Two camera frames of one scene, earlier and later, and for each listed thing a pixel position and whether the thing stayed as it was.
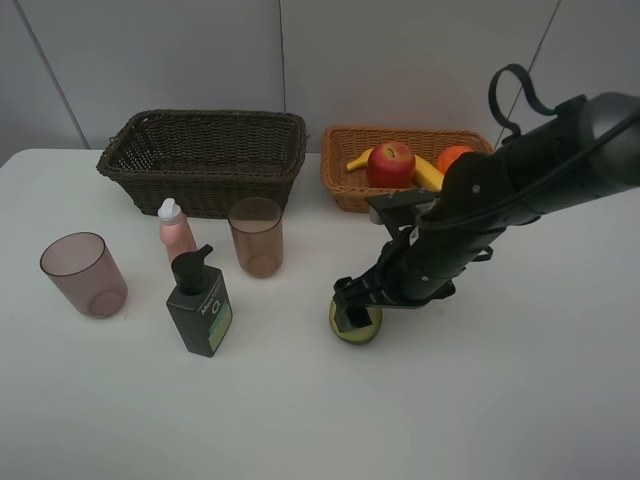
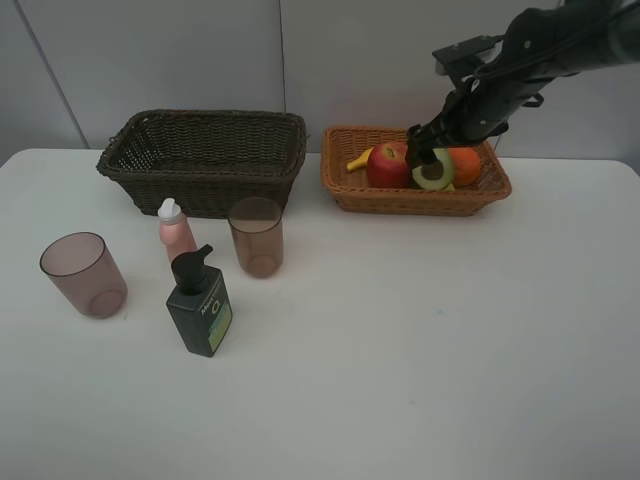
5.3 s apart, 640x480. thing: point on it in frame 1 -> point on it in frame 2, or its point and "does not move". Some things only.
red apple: x=391 y=165 does not move
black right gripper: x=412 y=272 -> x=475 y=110
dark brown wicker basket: x=206 y=160 does not move
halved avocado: x=357 y=335 -> x=436 y=175
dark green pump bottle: x=202 y=311 does not move
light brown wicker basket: x=350 y=189 does not move
